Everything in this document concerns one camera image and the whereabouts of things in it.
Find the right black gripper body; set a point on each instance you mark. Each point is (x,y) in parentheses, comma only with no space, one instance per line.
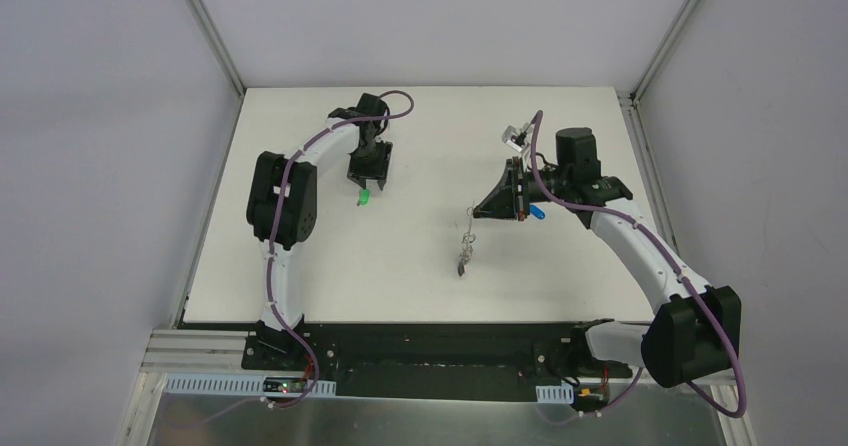
(517,188)

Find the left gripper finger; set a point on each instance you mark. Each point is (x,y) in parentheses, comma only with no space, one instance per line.
(381,182)
(357,179)

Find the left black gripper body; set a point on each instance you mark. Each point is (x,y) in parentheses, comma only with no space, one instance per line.
(369,162)

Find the green tagged key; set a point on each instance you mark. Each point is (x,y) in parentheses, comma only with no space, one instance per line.
(363,197)

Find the keyring with keys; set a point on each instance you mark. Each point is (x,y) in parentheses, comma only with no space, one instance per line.
(467,240)

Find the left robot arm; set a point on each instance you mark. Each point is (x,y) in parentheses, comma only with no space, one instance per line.
(282,210)

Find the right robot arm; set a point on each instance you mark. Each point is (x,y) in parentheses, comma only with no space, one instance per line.
(696,326)

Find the blue tagged key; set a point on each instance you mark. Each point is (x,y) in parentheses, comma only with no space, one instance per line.
(536,212)

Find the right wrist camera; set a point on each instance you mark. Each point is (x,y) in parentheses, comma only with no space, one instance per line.
(518,139)

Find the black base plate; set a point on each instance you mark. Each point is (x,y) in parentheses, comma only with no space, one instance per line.
(444,361)

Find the aluminium frame rail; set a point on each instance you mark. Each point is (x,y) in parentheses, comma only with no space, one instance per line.
(194,351)

